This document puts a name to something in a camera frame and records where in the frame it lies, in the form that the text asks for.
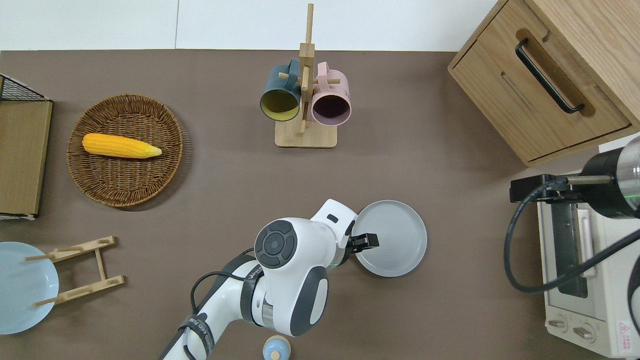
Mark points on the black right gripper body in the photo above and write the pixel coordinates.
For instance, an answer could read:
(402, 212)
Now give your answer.
(530, 189)

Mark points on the brown table mat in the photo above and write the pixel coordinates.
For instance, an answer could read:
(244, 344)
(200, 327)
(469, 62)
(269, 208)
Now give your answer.
(425, 165)

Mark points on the teal mug yellow inside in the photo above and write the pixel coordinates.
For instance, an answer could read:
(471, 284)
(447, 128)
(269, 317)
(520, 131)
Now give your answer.
(280, 100)

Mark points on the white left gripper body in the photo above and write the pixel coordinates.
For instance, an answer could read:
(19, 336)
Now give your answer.
(336, 220)

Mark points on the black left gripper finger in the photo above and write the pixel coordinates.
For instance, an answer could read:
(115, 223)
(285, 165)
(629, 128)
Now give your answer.
(353, 248)
(369, 241)

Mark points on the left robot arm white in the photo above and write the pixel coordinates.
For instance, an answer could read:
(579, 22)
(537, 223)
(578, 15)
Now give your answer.
(295, 285)

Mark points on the pink mug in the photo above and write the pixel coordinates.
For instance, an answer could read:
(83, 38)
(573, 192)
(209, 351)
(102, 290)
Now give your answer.
(331, 107)

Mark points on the wooden dish rack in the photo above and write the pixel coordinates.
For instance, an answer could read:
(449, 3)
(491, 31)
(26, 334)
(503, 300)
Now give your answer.
(102, 262)

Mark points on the white toaster oven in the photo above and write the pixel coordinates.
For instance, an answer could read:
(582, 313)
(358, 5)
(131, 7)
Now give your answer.
(600, 300)

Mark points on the round wicker basket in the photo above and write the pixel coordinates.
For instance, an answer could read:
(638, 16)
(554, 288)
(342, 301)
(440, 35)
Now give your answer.
(125, 185)

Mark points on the yellow corn cob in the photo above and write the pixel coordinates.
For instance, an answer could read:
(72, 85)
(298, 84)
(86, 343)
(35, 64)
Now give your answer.
(117, 145)

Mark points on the wooden cabinet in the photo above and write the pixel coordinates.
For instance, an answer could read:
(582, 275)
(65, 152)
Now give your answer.
(550, 85)

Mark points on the light blue plate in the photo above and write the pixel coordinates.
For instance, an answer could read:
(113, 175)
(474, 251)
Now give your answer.
(20, 295)

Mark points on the wooden mug tree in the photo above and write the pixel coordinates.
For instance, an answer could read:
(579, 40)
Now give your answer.
(306, 135)

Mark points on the gray ceramic plate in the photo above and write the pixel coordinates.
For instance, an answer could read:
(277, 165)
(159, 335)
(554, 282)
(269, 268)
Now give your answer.
(400, 235)

